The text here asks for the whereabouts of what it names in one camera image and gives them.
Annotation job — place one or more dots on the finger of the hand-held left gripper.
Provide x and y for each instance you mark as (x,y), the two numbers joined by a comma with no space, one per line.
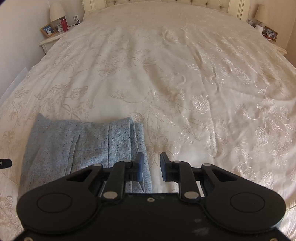
(5,163)

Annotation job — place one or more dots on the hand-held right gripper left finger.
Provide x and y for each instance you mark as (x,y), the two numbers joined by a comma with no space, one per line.
(140,170)

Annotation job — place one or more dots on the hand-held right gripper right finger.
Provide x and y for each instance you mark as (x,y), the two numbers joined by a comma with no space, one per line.
(163,168)

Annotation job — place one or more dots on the grey pants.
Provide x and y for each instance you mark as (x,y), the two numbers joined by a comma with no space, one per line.
(57,143)

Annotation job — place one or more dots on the cream embroidered bedspread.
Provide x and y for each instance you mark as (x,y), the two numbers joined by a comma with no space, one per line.
(173,81)

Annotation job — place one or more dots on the white nightstand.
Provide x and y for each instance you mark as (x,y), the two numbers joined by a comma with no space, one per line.
(50,41)

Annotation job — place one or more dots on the small white clock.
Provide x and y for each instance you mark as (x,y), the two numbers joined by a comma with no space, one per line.
(59,28)

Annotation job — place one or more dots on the red bottle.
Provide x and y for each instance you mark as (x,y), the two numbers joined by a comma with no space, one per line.
(64,25)

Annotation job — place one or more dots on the cream shade table lamp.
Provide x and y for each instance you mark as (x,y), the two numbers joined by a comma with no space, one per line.
(56,11)
(262,14)

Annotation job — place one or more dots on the cream tufted headboard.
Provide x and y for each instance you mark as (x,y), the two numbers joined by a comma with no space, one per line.
(120,2)

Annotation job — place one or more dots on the white jar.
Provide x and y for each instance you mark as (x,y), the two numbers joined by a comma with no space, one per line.
(259,27)

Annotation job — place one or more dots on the wooden photo frame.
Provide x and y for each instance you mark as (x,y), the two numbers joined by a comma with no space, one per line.
(274,33)
(49,30)

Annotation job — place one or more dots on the white wall socket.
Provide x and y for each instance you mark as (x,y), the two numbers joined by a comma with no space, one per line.
(75,17)

